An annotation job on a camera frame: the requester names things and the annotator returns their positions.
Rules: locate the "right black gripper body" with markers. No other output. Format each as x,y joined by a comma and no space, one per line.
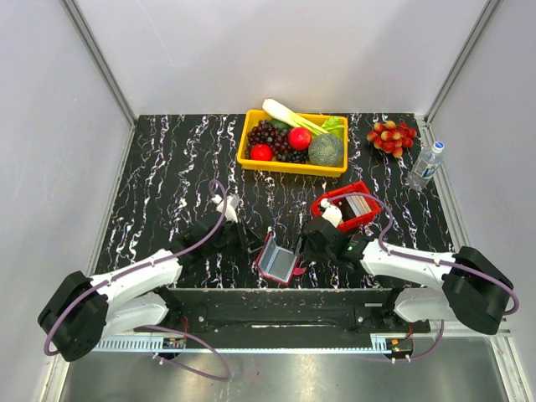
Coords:
311,251

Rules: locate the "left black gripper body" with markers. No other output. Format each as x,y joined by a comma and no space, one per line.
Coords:
234,239

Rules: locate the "red card holder wallet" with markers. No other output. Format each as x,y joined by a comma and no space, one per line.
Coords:
277,263

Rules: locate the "red plastic card bin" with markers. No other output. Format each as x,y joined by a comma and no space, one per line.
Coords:
348,220

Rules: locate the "stack of credit cards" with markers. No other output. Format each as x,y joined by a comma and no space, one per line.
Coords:
358,205

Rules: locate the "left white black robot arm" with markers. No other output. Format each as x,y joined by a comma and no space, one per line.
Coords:
86,309

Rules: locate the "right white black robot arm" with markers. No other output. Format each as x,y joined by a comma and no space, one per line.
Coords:
465,286

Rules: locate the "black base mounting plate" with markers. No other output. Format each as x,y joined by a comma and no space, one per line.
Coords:
212,310

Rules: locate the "red apple lower left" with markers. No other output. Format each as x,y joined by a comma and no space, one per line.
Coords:
261,152

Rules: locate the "red apple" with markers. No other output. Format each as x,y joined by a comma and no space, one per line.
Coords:
299,138
261,152

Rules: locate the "red apple upper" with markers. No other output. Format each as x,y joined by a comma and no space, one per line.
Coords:
299,138

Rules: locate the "dark purple grape bunch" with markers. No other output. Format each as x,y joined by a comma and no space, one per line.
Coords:
265,133

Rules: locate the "green lettuce leaf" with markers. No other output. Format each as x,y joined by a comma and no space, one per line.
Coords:
334,125

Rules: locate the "dark green cucumber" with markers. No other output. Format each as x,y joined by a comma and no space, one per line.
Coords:
280,125

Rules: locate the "yellow plastic fruit tray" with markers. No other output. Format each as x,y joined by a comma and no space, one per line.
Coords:
253,117

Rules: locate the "clear water bottle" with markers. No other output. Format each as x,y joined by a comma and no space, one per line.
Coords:
427,163

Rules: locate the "white green leek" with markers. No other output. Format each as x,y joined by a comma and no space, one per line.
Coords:
280,112

